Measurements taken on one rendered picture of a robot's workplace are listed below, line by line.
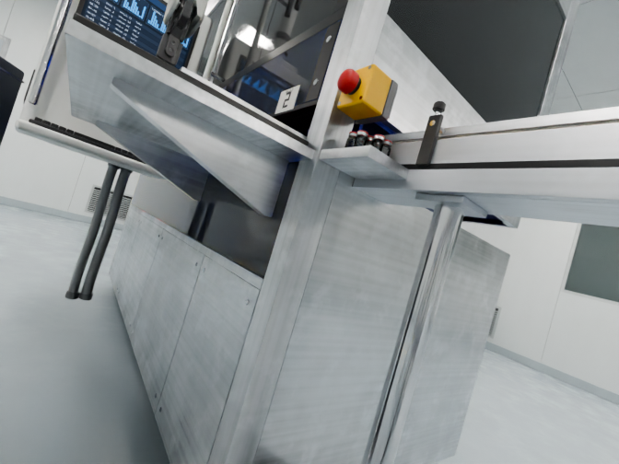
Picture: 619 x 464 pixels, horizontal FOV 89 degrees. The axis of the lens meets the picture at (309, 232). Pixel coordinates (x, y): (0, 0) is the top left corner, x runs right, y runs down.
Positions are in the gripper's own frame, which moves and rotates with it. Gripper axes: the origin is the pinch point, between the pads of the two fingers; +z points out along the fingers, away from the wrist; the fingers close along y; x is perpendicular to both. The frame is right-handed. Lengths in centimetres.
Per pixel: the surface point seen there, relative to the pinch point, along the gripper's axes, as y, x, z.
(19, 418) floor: 47, 1, 95
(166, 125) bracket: -2.6, -2.9, 12.7
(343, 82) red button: -18.4, -24.2, -4.0
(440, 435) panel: -13, -113, 74
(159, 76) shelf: -11.1, 1.2, 8.4
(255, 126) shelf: -11.0, -14.6, 8.1
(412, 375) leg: -35, -44, 40
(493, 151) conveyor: -40, -39, 3
